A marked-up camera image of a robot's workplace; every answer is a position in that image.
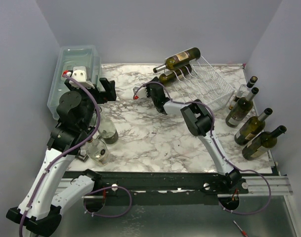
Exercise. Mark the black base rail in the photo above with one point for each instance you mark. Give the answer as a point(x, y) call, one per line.
point(147, 188)

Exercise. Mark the small black metal stand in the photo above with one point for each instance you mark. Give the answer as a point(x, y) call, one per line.
point(82, 155)

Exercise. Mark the green bottle silver foil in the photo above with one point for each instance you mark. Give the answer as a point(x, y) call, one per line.
point(253, 126)

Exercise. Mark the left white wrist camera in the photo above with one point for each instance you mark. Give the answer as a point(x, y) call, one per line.
point(80, 74)

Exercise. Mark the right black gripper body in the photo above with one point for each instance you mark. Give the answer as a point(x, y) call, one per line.
point(152, 89)

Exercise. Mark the tall clear glass bottle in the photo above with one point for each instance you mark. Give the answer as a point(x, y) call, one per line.
point(106, 129)

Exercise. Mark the white wire wine rack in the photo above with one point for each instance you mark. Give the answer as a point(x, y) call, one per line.
point(205, 83)

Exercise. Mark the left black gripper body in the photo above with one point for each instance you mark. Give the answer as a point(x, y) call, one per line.
point(97, 95)

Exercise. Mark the dark green front bottle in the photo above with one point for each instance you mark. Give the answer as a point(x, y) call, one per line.
point(262, 143)

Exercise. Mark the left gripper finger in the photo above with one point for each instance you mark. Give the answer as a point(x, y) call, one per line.
point(107, 96)
point(107, 85)

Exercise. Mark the wine bottle on rack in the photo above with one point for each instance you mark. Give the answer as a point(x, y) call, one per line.
point(179, 60)

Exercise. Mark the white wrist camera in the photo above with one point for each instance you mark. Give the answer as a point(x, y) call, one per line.
point(80, 74)
point(141, 93)

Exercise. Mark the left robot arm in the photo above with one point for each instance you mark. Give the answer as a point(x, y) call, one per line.
point(41, 211)

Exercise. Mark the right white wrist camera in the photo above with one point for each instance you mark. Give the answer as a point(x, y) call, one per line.
point(141, 93)

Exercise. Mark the red handled screwdriver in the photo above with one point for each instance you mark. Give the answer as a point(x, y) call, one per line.
point(244, 234)

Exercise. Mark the clear corked liquor bottle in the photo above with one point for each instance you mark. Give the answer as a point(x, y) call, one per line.
point(97, 150)

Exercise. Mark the clear bottle black cap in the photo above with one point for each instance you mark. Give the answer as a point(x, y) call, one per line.
point(243, 91)

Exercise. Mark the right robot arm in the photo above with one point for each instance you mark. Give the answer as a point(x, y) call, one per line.
point(200, 122)

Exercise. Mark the clear plastic storage bin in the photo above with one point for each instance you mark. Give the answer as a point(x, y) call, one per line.
point(70, 57)

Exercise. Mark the green bottle with cream label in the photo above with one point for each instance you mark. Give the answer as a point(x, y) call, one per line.
point(241, 109)

